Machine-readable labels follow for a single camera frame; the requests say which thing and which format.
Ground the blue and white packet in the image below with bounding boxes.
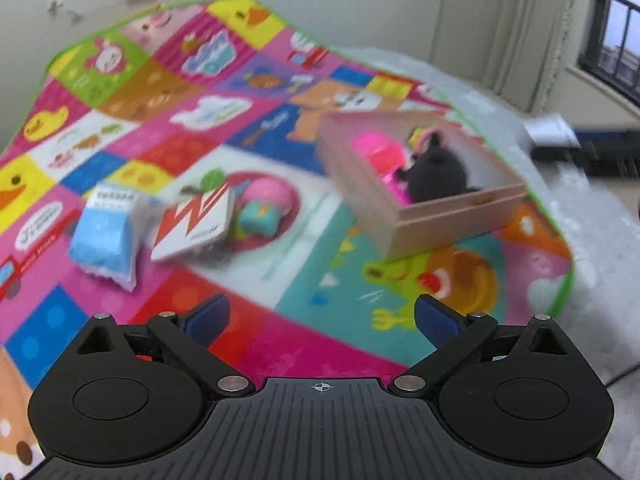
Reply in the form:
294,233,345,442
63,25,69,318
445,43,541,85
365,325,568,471
67,182,152,292

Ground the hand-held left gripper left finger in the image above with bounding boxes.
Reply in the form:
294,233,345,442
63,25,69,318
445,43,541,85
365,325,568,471
70,293,255,399

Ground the colourful cartoon play mat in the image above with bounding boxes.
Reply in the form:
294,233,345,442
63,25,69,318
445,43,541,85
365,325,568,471
0,0,576,480

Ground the white paper card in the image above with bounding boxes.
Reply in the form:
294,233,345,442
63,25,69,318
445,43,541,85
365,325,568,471
522,113,582,150

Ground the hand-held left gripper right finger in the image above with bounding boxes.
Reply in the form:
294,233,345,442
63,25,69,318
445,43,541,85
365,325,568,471
388,294,576,402

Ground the beige curtain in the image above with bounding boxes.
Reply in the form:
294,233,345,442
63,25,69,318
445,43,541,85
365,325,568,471
432,0,601,117

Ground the window with dark frame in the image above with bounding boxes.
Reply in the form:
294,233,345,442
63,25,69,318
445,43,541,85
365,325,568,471
576,0,640,108

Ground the pink toy strainer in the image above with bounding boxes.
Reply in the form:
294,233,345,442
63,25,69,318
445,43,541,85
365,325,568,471
350,132,417,206

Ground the black plush toy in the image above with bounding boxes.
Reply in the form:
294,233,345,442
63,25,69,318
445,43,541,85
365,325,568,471
399,132,485,207

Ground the red and white card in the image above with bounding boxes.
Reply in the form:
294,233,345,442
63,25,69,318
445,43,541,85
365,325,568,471
149,184,237,264

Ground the white patterned bedspread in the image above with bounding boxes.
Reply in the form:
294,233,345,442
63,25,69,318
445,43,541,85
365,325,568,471
340,44,640,480

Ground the pink cardboard box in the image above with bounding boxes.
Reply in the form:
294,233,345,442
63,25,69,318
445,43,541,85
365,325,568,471
315,110,527,262

